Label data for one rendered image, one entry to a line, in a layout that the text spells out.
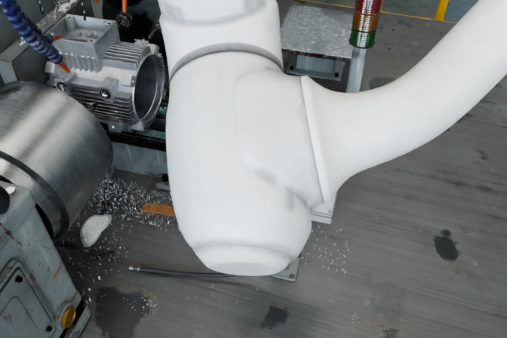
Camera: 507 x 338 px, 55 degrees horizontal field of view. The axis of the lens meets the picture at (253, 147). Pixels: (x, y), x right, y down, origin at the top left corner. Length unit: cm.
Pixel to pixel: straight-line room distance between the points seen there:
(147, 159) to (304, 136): 86
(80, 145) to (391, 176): 73
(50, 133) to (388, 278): 70
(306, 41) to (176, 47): 107
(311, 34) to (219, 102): 115
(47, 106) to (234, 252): 62
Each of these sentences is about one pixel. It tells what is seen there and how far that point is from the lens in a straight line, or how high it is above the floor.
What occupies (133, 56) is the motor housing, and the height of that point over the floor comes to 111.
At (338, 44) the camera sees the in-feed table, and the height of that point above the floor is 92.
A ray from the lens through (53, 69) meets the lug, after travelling 113.
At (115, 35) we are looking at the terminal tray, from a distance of 113.
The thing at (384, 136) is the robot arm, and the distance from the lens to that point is 37.
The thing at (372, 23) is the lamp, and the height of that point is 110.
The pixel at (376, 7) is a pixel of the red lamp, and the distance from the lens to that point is 120.
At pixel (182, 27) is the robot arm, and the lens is 41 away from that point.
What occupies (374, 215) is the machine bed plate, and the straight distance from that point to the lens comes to 115.
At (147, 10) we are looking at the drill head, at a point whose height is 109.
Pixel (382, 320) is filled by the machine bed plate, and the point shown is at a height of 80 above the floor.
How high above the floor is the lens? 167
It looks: 43 degrees down
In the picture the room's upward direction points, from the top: straight up
